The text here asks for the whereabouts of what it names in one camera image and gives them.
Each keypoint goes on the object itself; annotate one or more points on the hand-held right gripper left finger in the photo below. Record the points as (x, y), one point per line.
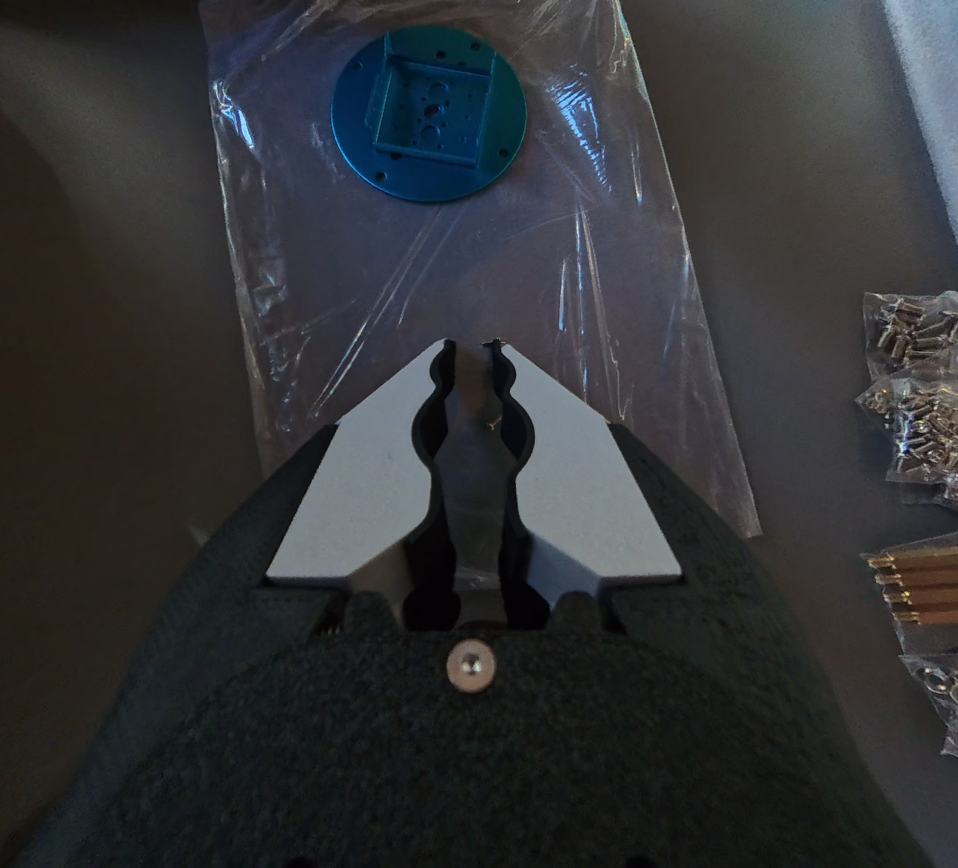
(352, 501)

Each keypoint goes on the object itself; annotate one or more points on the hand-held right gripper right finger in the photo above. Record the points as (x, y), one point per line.
(591, 501)

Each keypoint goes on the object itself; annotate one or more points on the blue square servo bracket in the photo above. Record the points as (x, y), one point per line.
(404, 97)

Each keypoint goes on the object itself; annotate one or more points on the blue round base plate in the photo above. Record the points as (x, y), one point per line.
(355, 160)

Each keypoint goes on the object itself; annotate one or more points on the grey desk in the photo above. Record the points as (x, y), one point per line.
(90, 284)

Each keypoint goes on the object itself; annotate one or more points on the large clear plastic bag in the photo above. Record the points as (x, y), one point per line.
(337, 269)

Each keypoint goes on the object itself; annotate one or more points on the bag of brass standoffs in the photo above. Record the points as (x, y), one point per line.
(920, 583)

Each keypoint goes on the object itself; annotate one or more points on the bag of silver nuts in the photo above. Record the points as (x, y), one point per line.
(935, 681)

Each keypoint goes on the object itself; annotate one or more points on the white foam sheet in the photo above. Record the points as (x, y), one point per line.
(920, 22)

